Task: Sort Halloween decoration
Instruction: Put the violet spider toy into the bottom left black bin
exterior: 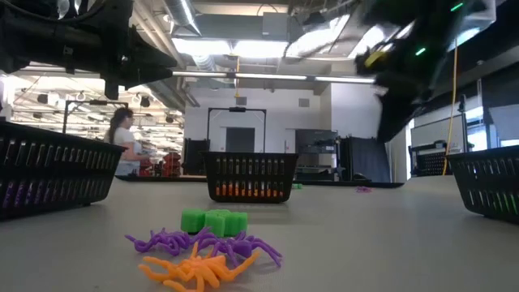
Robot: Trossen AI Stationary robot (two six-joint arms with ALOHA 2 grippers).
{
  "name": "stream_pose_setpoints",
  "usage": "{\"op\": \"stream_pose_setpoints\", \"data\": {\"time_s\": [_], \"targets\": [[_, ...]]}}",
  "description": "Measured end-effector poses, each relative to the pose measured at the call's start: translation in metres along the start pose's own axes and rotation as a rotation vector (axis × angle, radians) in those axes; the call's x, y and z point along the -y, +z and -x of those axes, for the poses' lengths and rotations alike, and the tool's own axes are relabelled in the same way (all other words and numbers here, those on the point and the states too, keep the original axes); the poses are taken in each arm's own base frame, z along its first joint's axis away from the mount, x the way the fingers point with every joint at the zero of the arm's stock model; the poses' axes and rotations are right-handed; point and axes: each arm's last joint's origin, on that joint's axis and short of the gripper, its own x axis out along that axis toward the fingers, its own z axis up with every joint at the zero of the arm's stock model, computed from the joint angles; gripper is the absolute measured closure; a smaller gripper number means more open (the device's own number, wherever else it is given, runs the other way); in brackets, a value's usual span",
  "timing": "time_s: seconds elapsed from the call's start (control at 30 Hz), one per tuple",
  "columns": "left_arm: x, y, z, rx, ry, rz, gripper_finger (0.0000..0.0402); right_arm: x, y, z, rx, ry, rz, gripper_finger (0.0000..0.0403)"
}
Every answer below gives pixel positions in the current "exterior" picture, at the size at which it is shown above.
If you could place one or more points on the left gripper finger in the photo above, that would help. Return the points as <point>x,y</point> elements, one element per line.
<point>154,65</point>

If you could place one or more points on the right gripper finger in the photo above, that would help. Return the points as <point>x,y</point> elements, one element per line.
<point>395,117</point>

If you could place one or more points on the orange plastic spider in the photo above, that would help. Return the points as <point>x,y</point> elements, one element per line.
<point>202,269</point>
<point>267,190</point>
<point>227,190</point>

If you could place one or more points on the purple plastic spider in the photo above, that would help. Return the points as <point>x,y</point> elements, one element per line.
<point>363,189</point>
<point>243,248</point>
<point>10,194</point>
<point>38,191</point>
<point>170,242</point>

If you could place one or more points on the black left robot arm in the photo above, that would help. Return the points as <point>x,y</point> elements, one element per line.
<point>40,40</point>

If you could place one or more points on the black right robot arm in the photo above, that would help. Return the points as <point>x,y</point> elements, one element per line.
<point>430,20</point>

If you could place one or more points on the yellow tag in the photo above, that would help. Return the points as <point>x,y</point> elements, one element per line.
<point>375,58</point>

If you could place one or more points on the black curtain partition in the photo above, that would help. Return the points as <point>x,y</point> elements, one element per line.
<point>194,156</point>
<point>365,160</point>

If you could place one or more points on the person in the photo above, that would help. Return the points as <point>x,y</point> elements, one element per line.
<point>123,138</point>

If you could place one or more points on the grey cabinet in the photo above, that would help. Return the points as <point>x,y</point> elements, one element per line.
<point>316,140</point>

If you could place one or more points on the red tool cart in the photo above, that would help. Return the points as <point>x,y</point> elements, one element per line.
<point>172,162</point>

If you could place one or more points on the black slotted plastic basket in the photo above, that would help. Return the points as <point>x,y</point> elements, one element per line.
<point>249,156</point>
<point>61,170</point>
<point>486,162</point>

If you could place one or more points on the long ceiling light strip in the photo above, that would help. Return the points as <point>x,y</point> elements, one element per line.
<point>263,76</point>

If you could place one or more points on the grey table mat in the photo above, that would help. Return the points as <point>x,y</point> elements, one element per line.
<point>365,243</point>

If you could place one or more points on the black camera rig frame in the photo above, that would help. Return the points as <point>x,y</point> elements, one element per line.
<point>237,109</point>
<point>97,102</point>

